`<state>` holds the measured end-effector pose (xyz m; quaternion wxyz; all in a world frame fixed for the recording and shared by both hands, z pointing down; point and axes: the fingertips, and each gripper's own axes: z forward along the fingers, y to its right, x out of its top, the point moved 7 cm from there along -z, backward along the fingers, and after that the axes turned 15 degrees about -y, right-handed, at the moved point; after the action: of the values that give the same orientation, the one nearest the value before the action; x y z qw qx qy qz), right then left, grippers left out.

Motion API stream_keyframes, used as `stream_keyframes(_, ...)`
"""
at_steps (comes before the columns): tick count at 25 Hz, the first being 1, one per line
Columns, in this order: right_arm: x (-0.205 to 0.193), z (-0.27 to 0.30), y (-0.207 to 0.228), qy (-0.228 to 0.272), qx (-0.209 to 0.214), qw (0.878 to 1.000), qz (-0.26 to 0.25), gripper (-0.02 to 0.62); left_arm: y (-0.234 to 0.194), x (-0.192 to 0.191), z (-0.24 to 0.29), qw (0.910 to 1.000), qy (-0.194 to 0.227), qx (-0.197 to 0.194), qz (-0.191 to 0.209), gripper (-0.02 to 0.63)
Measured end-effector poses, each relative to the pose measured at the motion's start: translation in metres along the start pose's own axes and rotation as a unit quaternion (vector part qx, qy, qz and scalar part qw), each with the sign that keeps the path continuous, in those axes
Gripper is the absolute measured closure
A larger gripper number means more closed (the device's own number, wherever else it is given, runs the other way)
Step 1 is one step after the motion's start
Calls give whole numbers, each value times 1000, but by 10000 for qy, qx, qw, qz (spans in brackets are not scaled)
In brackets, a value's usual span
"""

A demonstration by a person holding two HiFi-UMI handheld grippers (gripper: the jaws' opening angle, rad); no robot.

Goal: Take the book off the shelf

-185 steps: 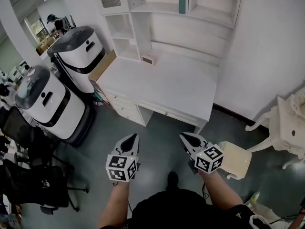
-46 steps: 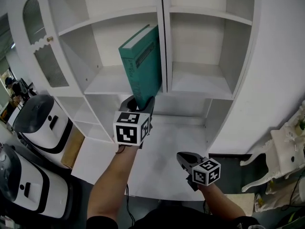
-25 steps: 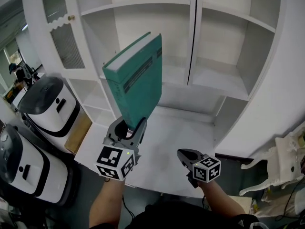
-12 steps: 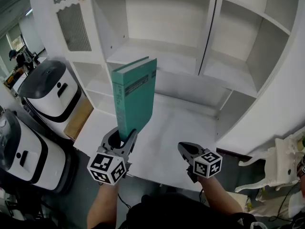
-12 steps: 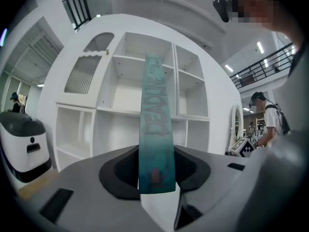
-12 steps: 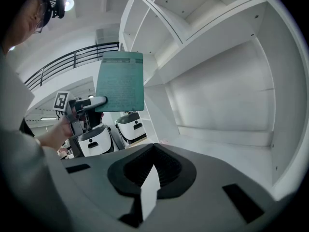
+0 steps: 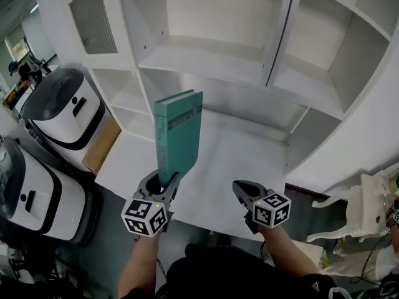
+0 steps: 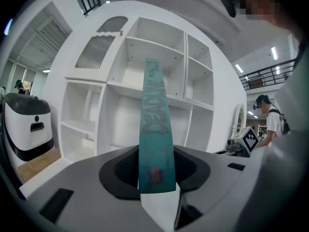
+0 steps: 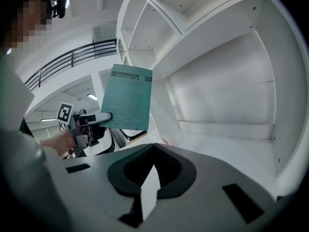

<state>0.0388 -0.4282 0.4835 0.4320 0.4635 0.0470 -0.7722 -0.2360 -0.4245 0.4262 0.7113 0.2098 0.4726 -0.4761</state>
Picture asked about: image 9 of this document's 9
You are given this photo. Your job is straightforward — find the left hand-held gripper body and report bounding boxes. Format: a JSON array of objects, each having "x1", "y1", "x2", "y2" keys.
[{"x1": 56, "y1": 101, "x2": 107, "y2": 148}]

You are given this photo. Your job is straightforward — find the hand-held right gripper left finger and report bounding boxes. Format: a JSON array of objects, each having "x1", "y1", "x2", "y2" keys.
[{"x1": 55, "y1": 143, "x2": 155, "y2": 232}]

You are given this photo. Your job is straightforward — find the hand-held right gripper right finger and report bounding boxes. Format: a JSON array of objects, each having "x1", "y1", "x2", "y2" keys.
[{"x1": 143, "y1": 143, "x2": 279, "y2": 232}]

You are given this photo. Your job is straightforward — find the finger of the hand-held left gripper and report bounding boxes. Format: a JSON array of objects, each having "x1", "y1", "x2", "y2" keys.
[{"x1": 87, "y1": 112, "x2": 113, "y2": 126}]

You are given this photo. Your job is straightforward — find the teal book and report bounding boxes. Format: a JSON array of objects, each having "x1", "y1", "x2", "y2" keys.
[{"x1": 98, "y1": 63, "x2": 154, "y2": 131}]

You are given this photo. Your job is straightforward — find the person's left forearm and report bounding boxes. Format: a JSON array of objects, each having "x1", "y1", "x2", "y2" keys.
[{"x1": 40, "y1": 126, "x2": 76, "y2": 158}]

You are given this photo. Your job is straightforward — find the white desk with hutch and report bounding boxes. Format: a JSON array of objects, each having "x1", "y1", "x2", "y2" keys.
[{"x1": 98, "y1": 0, "x2": 309, "y2": 199}]

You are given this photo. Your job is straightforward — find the black balcony railing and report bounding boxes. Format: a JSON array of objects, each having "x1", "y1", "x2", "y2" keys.
[{"x1": 24, "y1": 39, "x2": 118, "y2": 92}]

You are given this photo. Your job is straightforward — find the person's head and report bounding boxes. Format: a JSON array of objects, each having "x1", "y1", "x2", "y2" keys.
[{"x1": 2, "y1": 0, "x2": 53, "y2": 56}]

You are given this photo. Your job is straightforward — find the black head-mounted camera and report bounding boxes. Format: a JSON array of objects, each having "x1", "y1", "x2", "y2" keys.
[{"x1": 49, "y1": 0, "x2": 70, "y2": 19}]

